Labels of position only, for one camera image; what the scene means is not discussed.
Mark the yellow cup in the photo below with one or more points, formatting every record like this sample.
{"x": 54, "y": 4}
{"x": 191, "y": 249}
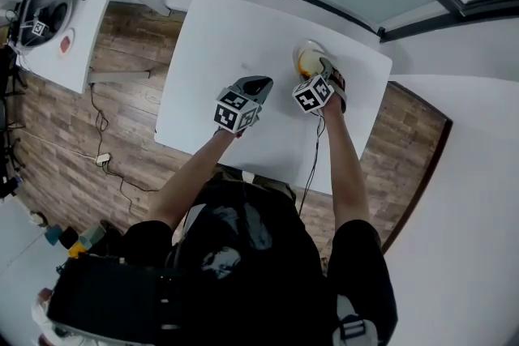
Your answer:
{"x": 77, "y": 249}

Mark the person's left forearm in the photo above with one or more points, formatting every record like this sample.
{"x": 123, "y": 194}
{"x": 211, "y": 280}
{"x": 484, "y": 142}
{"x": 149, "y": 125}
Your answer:
{"x": 190, "y": 178}

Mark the toasted slice of bread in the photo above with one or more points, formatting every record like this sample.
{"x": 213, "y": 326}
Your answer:
{"x": 310, "y": 61}

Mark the black backpack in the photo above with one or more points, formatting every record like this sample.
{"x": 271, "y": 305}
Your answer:
{"x": 105, "y": 296}

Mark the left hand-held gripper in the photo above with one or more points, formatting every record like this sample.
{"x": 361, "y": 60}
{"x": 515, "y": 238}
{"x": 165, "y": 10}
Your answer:
{"x": 243, "y": 103}

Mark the white power strip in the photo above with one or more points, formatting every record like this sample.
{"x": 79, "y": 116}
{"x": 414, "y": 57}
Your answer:
{"x": 103, "y": 159}

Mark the olive trousers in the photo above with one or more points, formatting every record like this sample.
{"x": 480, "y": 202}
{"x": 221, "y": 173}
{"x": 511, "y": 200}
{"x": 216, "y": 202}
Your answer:
{"x": 265, "y": 183}

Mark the person's right forearm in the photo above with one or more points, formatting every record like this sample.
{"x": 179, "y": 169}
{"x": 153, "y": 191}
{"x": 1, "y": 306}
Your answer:
{"x": 344, "y": 162}

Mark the white side table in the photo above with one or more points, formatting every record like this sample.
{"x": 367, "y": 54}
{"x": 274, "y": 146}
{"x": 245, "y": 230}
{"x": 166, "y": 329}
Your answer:
{"x": 87, "y": 28}

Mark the grey table base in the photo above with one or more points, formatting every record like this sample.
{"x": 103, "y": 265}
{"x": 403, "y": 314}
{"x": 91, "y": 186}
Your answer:
{"x": 121, "y": 75}

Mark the white and black shoe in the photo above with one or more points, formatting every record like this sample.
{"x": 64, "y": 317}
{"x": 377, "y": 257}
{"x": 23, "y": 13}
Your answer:
{"x": 354, "y": 326}

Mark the small plate with red food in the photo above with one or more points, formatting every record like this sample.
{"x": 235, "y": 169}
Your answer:
{"x": 66, "y": 43}

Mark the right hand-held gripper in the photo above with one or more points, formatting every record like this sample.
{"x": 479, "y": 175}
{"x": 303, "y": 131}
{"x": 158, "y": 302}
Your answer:
{"x": 314, "y": 93}

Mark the teal cup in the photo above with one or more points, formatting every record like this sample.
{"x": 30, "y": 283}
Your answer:
{"x": 52, "y": 236}

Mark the round grey and black device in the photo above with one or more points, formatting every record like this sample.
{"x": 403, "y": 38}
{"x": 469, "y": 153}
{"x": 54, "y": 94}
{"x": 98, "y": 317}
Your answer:
{"x": 46, "y": 14}

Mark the black printed t-shirt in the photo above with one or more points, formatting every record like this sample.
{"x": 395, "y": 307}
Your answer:
{"x": 243, "y": 255}

